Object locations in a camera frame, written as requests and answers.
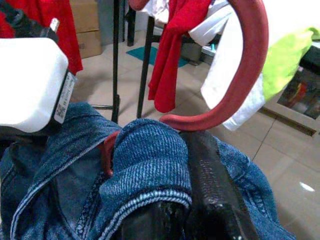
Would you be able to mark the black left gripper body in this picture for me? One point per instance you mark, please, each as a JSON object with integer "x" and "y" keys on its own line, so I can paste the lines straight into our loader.
{"x": 65, "y": 100}

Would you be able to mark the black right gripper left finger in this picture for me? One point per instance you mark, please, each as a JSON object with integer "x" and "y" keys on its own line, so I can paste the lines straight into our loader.
{"x": 155, "y": 222}

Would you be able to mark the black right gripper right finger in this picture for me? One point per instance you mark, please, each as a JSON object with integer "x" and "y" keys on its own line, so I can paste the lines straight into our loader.
{"x": 212, "y": 187}

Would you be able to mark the blue denim garment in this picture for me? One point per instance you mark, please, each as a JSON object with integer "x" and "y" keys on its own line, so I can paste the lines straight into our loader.
{"x": 150, "y": 155}

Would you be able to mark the white shirt with green print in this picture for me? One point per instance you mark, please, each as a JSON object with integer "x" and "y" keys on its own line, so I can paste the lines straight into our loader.
{"x": 225, "y": 75}

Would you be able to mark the brown cardboard box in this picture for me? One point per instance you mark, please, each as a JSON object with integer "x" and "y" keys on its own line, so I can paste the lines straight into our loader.
{"x": 85, "y": 15}
{"x": 88, "y": 45}

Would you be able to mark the metal clothes rack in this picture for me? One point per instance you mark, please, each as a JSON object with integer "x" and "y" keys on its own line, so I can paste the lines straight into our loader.
{"x": 115, "y": 62}

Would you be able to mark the red collared shirt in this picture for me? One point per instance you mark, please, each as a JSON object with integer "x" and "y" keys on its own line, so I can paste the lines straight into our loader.
{"x": 57, "y": 30}

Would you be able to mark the black table leg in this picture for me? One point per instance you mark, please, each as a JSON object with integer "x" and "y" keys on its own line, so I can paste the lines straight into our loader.
{"x": 145, "y": 70}
{"x": 131, "y": 25}

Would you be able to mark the blue floor mat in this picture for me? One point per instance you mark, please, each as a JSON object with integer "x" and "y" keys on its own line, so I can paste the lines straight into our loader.
{"x": 140, "y": 53}

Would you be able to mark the white glass door cabinet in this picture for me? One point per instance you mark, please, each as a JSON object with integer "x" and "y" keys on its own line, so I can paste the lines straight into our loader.
{"x": 300, "y": 100}

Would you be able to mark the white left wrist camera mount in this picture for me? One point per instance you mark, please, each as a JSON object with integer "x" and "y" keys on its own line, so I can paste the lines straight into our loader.
{"x": 27, "y": 82}

